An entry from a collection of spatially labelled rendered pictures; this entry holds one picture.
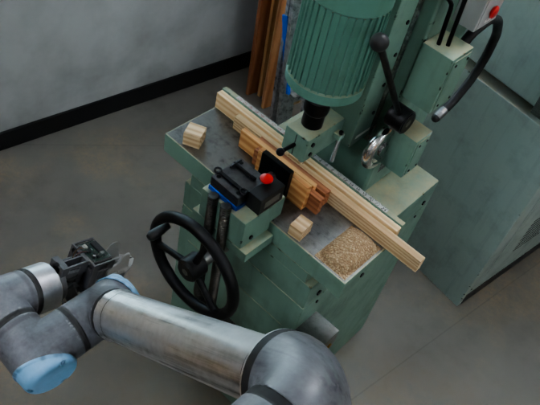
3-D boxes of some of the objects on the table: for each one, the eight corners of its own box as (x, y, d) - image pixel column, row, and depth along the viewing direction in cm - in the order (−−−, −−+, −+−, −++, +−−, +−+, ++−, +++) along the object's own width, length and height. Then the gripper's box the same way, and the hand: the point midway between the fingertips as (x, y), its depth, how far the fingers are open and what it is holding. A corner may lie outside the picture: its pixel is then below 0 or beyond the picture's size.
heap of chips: (314, 255, 152) (317, 245, 149) (351, 225, 160) (355, 215, 158) (344, 280, 149) (349, 271, 146) (381, 248, 157) (386, 239, 154)
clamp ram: (239, 189, 161) (244, 162, 154) (259, 175, 165) (266, 149, 159) (266, 211, 158) (272, 185, 151) (287, 197, 162) (294, 170, 156)
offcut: (182, 144, 169) (183, 132, 166) (189, 132, 172) (190, 121, 169) (198, 149, 168) (200, 138, 165) (205, 138, 171) (206, 127, 169)
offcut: (310, 231, 157) (313, 222, 154) (299, 242, 154) (302, 232, 152) (298, 222, 158) (300, 214, 155) (287, 233, 155) (289, 224, 153)
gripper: (71, 280, 120) (155, 248, 137) (41, 248, 123) (127, 222, 140) (59, 313, 124) (142, 279, 141) (30, 282, 128) (115, 252, 144)
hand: (126, 262), depth 141 cm, fingers closed
